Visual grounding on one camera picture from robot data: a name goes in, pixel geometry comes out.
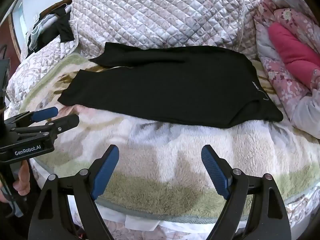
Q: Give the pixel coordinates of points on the pink floral comforter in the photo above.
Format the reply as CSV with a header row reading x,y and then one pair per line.
x,y
287,70

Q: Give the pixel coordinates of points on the white bed sheet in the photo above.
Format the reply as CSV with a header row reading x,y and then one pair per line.
x,y
142,222

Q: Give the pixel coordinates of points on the wooden headboard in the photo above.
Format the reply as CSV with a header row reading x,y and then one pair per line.
x,y
50,8

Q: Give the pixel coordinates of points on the black pants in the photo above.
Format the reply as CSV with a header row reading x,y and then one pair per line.
x,y
170,87

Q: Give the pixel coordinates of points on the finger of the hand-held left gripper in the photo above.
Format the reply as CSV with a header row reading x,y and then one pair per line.
x,y
45,113
65,123

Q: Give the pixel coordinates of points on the quilted patterned bedspread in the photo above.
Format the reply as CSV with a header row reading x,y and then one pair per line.
x,y
155,15

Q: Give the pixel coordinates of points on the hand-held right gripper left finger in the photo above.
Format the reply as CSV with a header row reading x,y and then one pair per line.
x,y
105,172

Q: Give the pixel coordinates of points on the floral fleece blanket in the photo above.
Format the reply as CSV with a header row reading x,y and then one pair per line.
x,y
162,160

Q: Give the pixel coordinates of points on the pile of dark clothes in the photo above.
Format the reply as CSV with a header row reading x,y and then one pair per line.
x,y
52,30

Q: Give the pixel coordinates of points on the person's left hand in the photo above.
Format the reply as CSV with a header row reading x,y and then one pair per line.
x,y
24,180

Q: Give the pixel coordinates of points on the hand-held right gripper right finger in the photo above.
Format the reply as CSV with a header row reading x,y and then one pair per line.
x,y
215,172

